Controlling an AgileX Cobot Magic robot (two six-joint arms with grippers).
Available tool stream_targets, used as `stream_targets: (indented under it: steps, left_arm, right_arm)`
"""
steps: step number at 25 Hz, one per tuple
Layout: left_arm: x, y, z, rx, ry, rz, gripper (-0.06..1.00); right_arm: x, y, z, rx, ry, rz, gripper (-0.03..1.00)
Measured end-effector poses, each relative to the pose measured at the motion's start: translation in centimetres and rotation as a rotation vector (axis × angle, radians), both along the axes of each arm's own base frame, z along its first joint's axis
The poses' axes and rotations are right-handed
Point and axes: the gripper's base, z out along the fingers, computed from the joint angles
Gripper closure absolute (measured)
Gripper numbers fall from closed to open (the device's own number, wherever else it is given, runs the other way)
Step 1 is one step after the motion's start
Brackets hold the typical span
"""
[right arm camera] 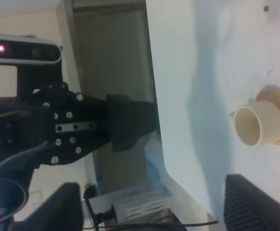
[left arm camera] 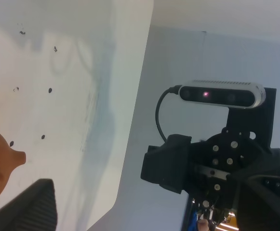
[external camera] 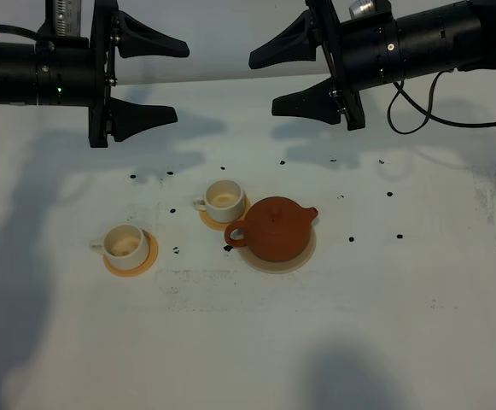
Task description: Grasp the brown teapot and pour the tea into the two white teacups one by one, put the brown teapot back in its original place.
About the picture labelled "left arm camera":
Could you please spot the grey overhead depth camera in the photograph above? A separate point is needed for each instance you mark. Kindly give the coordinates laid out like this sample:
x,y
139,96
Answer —
x,y
242,95

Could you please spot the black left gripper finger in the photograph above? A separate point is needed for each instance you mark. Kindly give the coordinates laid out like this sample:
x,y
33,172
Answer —
x,y
32,210

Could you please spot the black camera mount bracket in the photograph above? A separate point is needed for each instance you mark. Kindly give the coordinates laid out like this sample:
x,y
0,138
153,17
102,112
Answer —
x,y
235,171

